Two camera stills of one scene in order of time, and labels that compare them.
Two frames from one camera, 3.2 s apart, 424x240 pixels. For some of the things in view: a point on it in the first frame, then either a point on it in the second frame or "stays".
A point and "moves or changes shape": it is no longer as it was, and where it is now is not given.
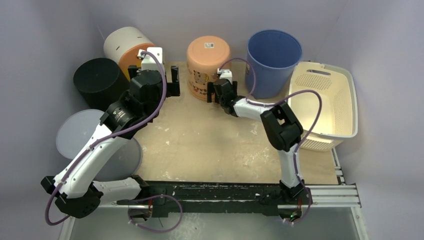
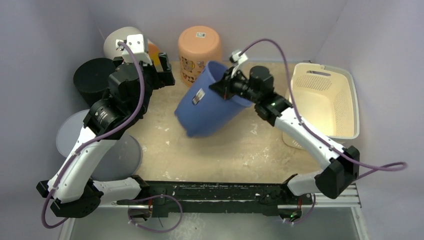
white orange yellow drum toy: (122, 45) stays
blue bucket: (274, 54) to (200, 109)
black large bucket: (100, 82) stays
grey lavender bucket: (77, 129) stays
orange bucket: (205, 55) moves or changes shape
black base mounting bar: (232, 197) stays
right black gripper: (212, 90) to (224, 87)
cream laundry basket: (338, 120) stays
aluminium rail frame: (341, 195) stays
